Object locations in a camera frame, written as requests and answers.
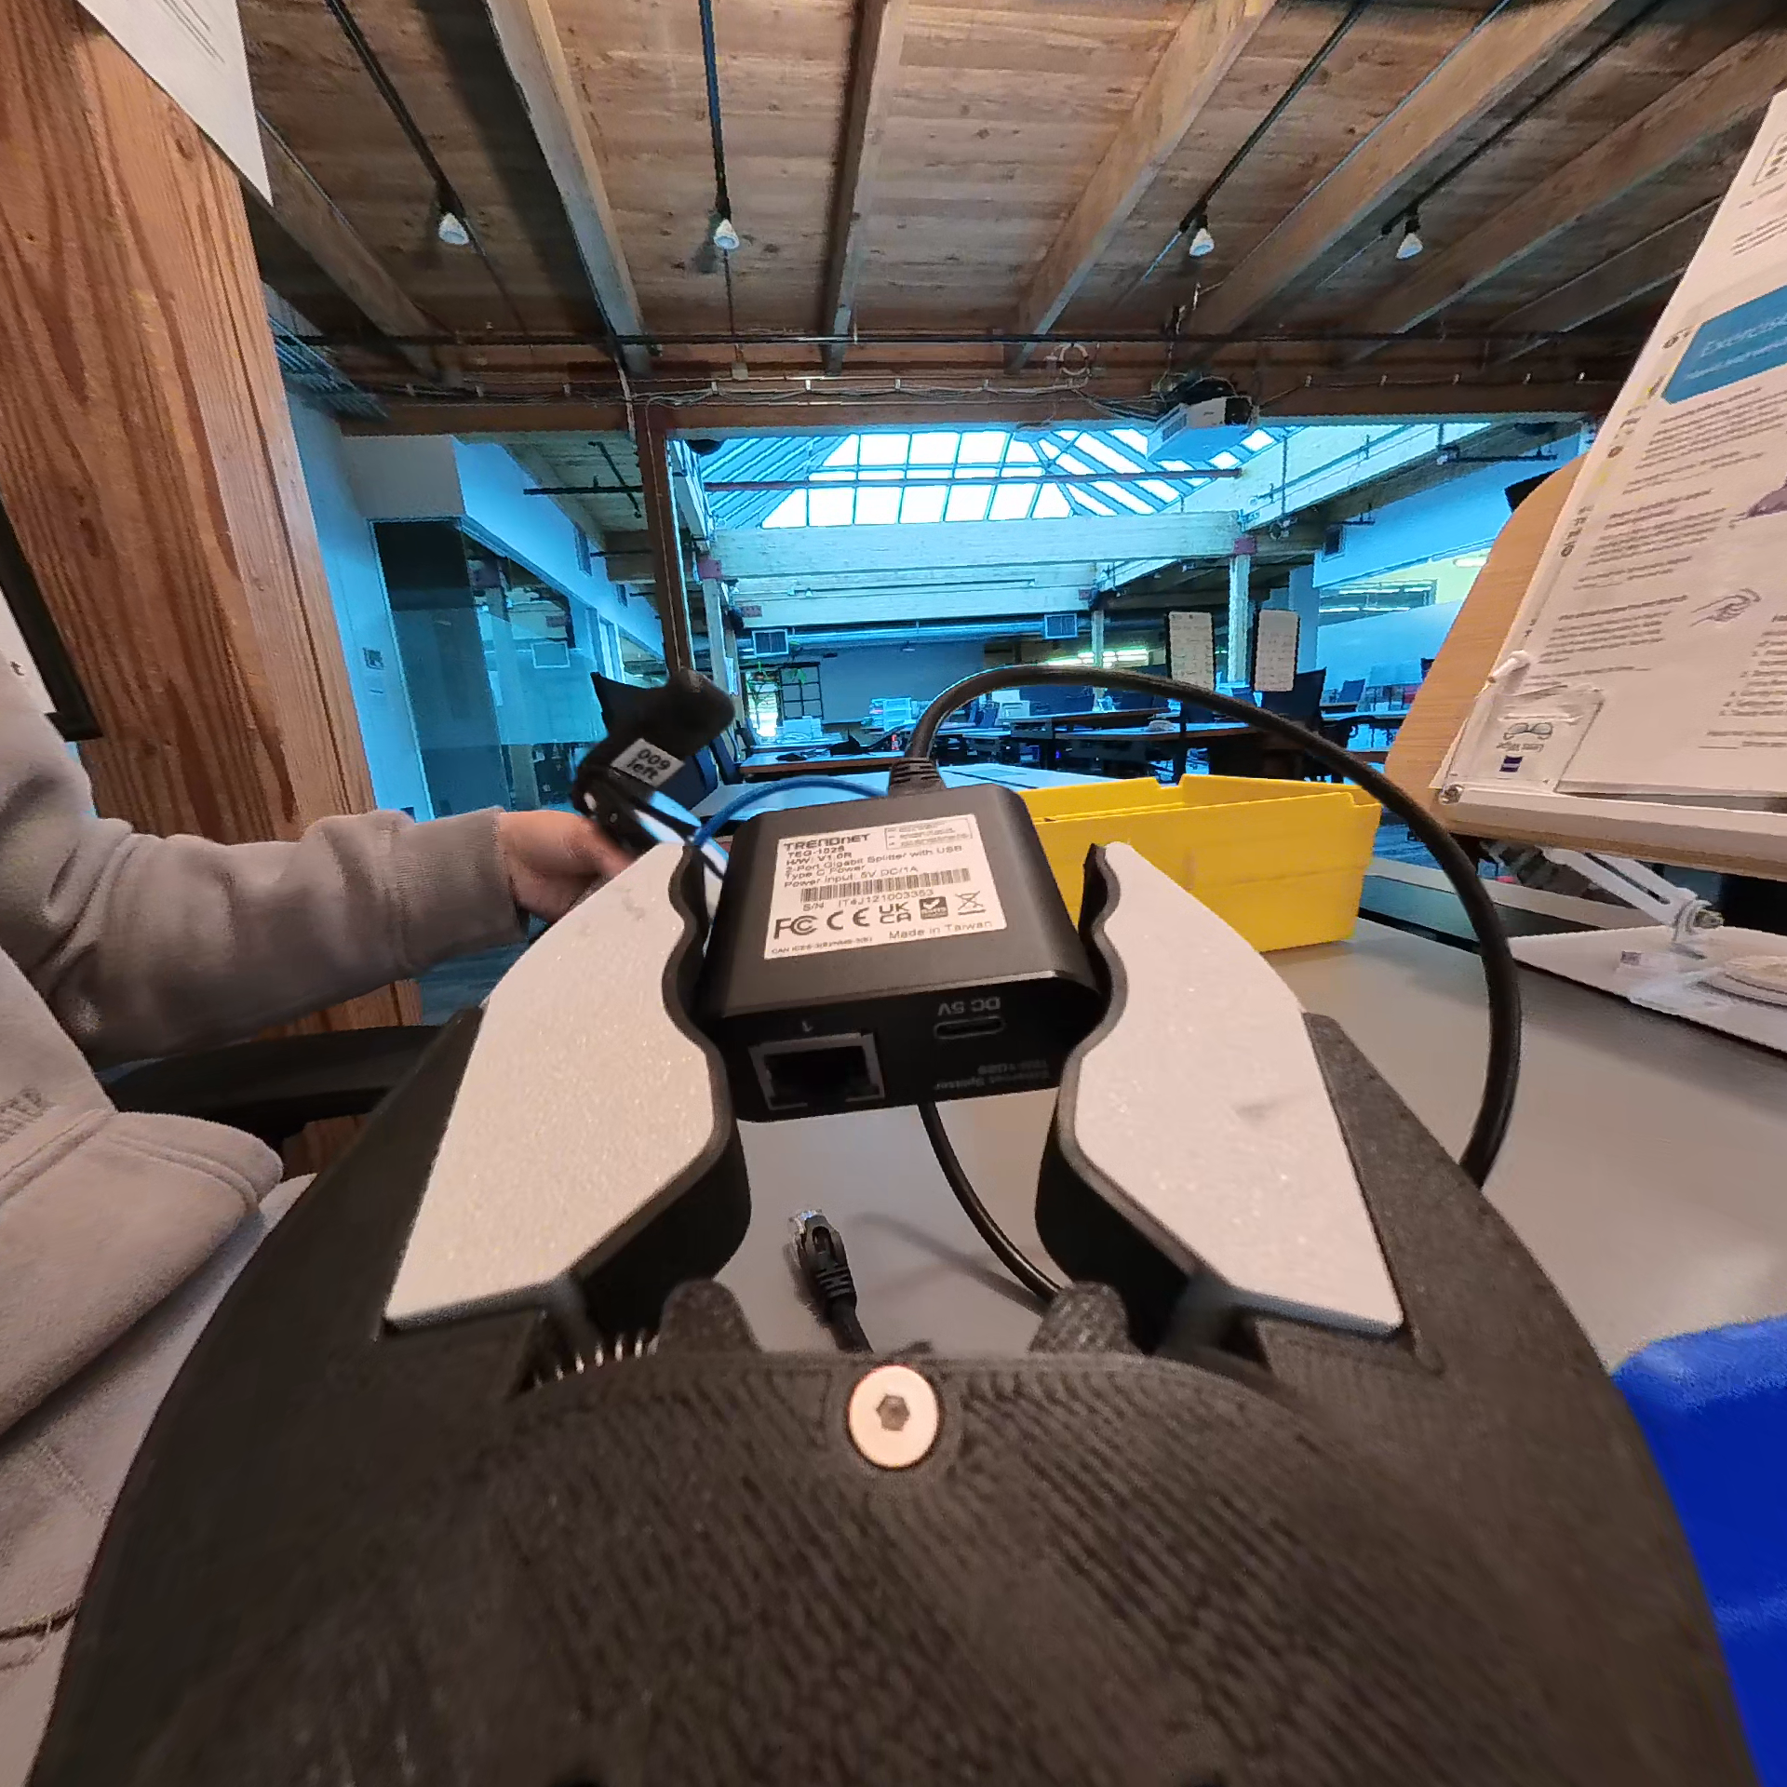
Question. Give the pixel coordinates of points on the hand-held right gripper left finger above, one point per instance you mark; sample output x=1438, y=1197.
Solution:
x=558, y=1118

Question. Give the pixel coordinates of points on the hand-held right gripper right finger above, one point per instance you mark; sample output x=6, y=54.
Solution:
x=1215, y=1118

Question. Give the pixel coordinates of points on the yellow plastic bin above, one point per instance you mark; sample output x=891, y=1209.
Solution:
x=1215, y=852

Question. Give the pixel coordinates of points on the black network splitter box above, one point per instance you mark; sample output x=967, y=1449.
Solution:
x=894, y=977

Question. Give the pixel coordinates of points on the person's left forearm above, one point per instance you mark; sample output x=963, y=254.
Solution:
x=321, y=893

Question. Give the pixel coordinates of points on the person's left hand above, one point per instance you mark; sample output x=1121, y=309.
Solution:
x=551, y=866

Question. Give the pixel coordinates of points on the black chair armrest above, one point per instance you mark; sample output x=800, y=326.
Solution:
x=280, y=1081

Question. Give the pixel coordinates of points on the white neighbouring table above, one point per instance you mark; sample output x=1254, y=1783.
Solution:
x=1004, y=775

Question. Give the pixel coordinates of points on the row of background tables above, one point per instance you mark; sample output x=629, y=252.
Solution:
x=1117, y=733

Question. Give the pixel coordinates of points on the paper sign board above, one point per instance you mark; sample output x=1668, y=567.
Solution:
x=1277, y=649
x=1191, y=649

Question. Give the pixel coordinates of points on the white tray with round parts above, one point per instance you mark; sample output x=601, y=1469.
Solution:
x=1674, y=985

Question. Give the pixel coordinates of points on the person in grey hoodie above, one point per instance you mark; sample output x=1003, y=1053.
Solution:
x=84, y=1229

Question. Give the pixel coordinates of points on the wooden pillar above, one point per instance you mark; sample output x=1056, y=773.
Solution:
x=138, y=488

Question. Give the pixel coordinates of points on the ceiling projector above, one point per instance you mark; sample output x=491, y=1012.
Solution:
x=1201, y=426

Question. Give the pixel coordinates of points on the blue plastic object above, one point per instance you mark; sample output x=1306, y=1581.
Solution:
x=1717, y=1537

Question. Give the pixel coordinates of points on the document stand with papers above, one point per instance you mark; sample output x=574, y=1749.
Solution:
x=1646, y=586

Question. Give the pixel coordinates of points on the white paper sheet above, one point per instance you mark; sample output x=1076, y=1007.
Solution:
x=196, y=70

